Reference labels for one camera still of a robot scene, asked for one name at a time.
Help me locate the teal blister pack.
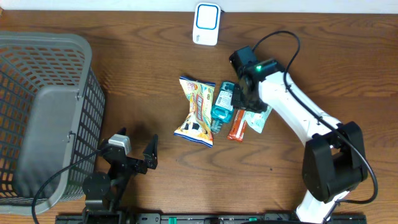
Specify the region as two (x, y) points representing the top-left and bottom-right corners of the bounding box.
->
(211, 82), (235, 133)

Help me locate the green orange snack packet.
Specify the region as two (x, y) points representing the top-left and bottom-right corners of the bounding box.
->
(244, 106), (272, 134)

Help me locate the red snack packet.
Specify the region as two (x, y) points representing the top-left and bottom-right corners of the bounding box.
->
(227, 110), (247, 142)

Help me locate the cream yellow snack bag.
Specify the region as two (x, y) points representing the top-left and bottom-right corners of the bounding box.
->
(174, 76), (215, 147)

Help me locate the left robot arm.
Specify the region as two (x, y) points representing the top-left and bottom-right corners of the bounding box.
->
(82, 128), (159, 224)

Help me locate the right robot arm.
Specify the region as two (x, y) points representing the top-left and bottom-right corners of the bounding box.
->
(229, 46), (368, 223)

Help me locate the white barcode scanner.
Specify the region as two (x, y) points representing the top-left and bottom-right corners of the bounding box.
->
(192, 2), (221, 46)

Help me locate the grey plastic shopping basket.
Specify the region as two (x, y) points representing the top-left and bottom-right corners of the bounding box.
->
(1, 31), (105, 215)

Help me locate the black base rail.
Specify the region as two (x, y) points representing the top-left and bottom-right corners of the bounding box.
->
(55, 212), (368, 224)

